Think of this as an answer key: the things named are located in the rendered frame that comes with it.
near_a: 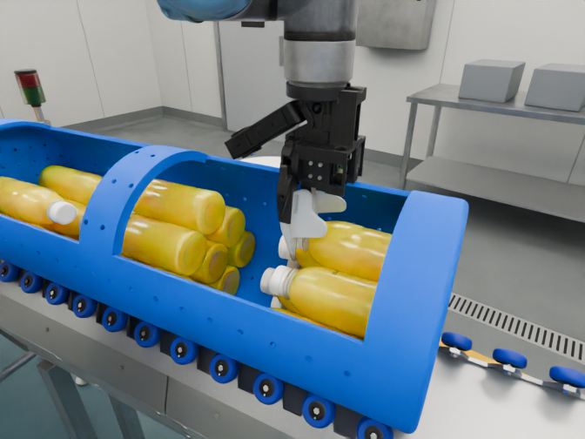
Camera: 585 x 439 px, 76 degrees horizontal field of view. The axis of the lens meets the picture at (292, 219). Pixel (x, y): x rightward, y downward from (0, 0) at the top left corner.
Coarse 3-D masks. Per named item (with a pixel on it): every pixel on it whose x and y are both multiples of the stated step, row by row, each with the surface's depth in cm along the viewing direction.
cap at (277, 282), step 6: (276, 270) 48; (282, 270) 48; (288, 270) 48; (276, 276) 48; (282, 276) 48; (276, 282) 47; (282, 282) 47; (270, 288) 48; (276, 288) 48; (282, 288) 47; (276, 294) 49; (282, 294) 48
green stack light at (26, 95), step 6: (24, 90) 118; (30, 90) 118; (36, 90) 119; (42, 90) 121; (24, 96) 119; (30, 96) 119; (36, 96) 120; (42, 96) 121; (24, 102) 120; (30, 102) 120; (36, 102) 120; (42, 102) 122
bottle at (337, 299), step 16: (304, 272) 46; (320, 272) 45; (336, 272) 45; (288, 288) 47; (304, 288) 45; (320, 288) 44; (336, 288) 43; (352, 288) 43; (368, 288) 43; (304, 304) 45; (320, 304) 43; (336, 304) 43; (352, 304) 42; (368, 304) 42; (320, 320) 44; (336, 320) 43; (352, 320) 42
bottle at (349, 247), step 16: (336, 224) 48; (352, 224) 49; (304, 240) 49; (320, 240) 48; (336, 240) 47; (352, 240) 46; (368, 240) 46; (384, 240) 46; (320, 256) 48; (336, 256) 47; (352, 256) 46; (368, 256) 45; (384, 256) 45; (352, 272) 47; (368, 272) 46
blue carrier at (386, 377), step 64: (0, 128) 70; (128, 192) 50; (256, 192) 68; (384, 192) 51; (0, 256) 66; (64, 256) 54; (256, 256) 72; (448, 256) 35; (192, 320) 46; (256, 320) 41; (384, 320) 35; (320, 384) 41; (384, 384) 36
